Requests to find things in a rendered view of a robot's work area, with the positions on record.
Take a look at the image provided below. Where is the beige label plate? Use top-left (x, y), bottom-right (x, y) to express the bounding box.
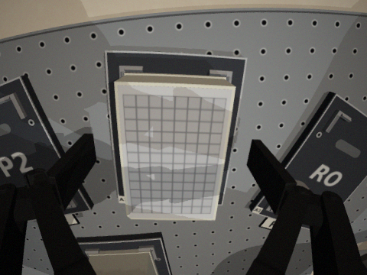
top-left (65, 214), bottom-right (80, 225)
top-left (259, 217), bottom-right (275, 230)

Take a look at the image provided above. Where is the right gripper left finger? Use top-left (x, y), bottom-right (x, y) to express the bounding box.
top-left (0, 134), bottom-right (97, 275)

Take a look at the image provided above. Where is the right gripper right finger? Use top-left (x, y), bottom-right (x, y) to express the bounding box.
top-left (246, 140), bottom-right (366, 275)

